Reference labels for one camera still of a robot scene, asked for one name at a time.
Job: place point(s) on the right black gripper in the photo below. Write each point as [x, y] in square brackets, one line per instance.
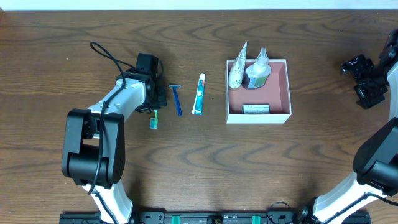
[361, 79]

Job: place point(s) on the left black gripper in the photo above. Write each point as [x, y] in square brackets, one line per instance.
[160, 98]

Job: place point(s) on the green white toothbrush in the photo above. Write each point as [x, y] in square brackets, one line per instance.
[154, 120]

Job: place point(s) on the teal white toothpaste tube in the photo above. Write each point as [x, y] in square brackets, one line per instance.
[198, 104]

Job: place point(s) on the white floral lotion tube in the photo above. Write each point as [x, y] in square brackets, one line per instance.
[236, 73]

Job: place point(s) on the green white soap bar box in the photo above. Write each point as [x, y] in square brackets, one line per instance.
[256, 109]

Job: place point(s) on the clear pump soap bottle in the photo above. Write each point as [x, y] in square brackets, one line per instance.
[256, 74]

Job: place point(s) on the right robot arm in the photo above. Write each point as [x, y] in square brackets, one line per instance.
[374, 175]

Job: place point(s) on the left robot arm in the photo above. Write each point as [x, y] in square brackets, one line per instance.
[94, 146]

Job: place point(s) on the blue disposable razor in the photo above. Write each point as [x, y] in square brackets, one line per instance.
[176, 98]

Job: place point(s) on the white cardboard box pink interior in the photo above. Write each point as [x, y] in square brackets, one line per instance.
[275, 93]

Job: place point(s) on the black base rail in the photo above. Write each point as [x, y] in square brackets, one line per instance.
[206, 218]

